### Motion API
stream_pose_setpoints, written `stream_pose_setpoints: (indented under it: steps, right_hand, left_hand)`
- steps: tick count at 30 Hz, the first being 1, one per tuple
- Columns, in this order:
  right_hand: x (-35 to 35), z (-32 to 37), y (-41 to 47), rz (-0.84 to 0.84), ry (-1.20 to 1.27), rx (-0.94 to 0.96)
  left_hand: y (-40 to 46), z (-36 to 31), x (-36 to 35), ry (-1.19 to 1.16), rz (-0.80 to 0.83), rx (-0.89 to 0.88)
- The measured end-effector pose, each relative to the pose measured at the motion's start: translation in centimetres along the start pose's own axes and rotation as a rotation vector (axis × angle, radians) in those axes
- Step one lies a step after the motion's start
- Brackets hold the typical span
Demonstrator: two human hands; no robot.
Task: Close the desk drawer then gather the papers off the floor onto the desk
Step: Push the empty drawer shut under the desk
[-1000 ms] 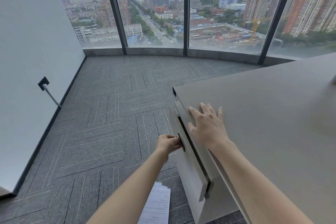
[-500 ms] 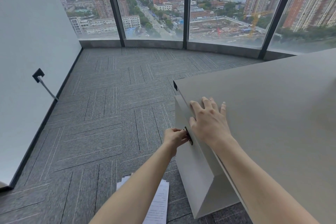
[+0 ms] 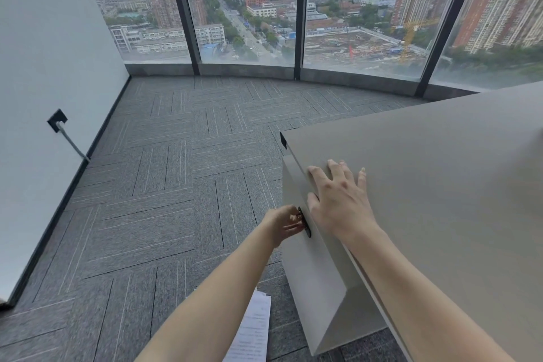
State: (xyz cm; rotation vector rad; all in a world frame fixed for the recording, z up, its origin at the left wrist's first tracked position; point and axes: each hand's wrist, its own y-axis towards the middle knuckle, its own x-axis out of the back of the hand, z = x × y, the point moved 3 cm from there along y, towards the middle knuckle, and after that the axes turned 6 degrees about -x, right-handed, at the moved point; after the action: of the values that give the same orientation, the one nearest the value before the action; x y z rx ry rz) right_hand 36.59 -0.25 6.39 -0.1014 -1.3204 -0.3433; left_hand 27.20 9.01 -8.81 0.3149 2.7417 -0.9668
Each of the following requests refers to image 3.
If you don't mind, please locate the grey cable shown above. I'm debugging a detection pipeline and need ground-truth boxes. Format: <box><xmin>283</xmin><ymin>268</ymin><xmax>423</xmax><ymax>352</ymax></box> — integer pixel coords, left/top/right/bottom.
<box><xmin>56</xmin><ymin>122</ymin><xmax>91</xmax><ymax>163</ymax></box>

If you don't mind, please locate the person's right forearm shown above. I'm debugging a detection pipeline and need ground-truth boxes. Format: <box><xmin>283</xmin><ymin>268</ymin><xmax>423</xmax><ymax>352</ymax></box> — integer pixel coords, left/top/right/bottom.
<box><xmin>342</xmin><ymin>224</ymin><xmax>516</xmax><ymax>362</ymax></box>

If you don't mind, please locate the beige drawer cabinet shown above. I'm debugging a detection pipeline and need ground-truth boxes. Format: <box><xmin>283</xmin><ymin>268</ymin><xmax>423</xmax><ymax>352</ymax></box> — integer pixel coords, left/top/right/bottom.
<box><xmin>281</xmin><ymin>154</ymin><xmax>389</xmax><ymax>357</ymax></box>

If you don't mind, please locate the white printed paper sheet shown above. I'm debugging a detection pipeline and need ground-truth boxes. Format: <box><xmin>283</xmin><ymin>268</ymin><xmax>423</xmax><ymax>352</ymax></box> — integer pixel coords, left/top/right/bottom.
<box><xmin>222</xmin><ymin>289</ymin><xmax>272</xmax><ymax>362</ymax></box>

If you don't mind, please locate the glass window pane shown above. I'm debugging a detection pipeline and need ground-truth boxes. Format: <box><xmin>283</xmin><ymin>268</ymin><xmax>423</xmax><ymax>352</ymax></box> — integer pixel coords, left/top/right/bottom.
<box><xmin>176</xmin><ymin>0</ymin><xmax>299</xmax><ymax>68</ymax></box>
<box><xmin>302</xmin><ymin>0</ymin><xmax>472</xmax><ymax>81</ymax></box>
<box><xmin>73</xmin><ymin>0</ymin><xmax>192</xmax><ymax>64</ymax></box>
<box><xmin>430</xmin><ymin>0</ymin><xmax>543</xmax><ymax>91</ymax></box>

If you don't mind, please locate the black wall socket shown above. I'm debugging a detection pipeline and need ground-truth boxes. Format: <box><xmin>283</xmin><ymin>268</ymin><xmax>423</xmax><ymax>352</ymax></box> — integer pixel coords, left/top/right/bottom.
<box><xmin>47</xmin><ymin>108</ymin><xmax>68</xmax><ymax>133</ymax></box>

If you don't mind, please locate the beige desk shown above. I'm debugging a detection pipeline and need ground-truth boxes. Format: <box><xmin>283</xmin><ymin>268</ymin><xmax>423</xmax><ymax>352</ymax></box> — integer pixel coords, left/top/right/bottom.
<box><xmin>280</xmin><ymin>81</ymin><xmax>543</xmax><ymax>362</ymax></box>

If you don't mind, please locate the person's left forearm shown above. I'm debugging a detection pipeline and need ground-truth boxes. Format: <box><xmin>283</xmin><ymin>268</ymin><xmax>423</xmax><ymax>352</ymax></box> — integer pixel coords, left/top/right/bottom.
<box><xmin>135</xmin><ymin>222</ymin><xmax>281</xmax><ymax>362</ymax></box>

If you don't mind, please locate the person's right hand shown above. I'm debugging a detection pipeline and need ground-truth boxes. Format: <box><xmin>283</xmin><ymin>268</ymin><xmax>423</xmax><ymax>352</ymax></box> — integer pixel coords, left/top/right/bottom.
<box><xmin>306</xmin><ymin>159</ymin><xmax>382</xmax><ymax>246</ymax></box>

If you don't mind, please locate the dark window frame post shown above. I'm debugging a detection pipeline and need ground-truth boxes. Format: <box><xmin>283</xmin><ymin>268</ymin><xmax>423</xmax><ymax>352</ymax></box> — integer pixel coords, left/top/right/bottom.
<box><xmin>164</xmin><ymin>0</ymin><xmax>201</xmax><ymax>76</ymax></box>
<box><xmin>415</xmin><ymin>0</ymin><xmax>487</xmax><ymax>98</ymax></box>
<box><xmin>293</xmin><ymin>0</ymin><xmax>311</xmax><ymax>81</ymax></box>

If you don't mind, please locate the person's left hand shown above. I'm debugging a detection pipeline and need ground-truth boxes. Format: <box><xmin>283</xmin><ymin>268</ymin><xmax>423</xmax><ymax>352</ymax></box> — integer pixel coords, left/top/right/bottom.
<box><xmin>260</xmin><ymin>205</ymin><xmax>305</xmax><ymax>249</ymax></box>

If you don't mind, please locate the black drawer handle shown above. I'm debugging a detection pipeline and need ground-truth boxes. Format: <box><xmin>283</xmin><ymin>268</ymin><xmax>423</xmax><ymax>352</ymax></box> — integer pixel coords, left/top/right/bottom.
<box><xmin>297</xmin><ymin>206</ymin><xmax>312</xmax><ymax>239</ymax></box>

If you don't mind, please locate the grey window ledge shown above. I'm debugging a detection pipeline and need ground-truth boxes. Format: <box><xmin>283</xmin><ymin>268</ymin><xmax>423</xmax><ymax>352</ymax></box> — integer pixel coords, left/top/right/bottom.
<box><xmin>124</xmin><ymin>61</ymin><xmax>480</xmax><ymax>102</ymax></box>

